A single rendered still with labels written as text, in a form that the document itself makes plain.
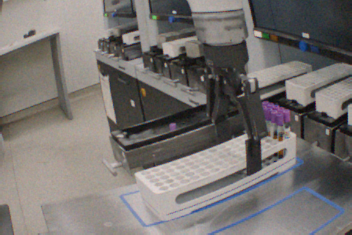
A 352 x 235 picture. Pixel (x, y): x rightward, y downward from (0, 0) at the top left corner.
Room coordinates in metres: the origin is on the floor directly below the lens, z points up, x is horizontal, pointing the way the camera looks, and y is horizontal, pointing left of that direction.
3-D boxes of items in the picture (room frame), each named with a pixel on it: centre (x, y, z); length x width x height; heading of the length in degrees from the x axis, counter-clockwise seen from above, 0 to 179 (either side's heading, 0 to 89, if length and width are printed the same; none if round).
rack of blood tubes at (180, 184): (0.72, -0.06, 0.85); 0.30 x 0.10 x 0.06; 113
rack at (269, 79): (1.24, -0.30, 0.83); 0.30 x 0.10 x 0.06; 112
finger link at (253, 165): (0.68, -0.11, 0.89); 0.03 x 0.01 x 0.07; 113
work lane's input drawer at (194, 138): (1.17, -0.14, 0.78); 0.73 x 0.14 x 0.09; 112
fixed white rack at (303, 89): (1.14, -0.46, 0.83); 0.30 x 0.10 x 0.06; 112
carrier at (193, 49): (1.76, -0.10, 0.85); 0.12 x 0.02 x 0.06; 23
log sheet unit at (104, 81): (2.83, 0.43, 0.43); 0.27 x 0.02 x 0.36; 22
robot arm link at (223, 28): (0.73, -0.09, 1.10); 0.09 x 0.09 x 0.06
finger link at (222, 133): (0.78, -0.07, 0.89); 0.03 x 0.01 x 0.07; 113
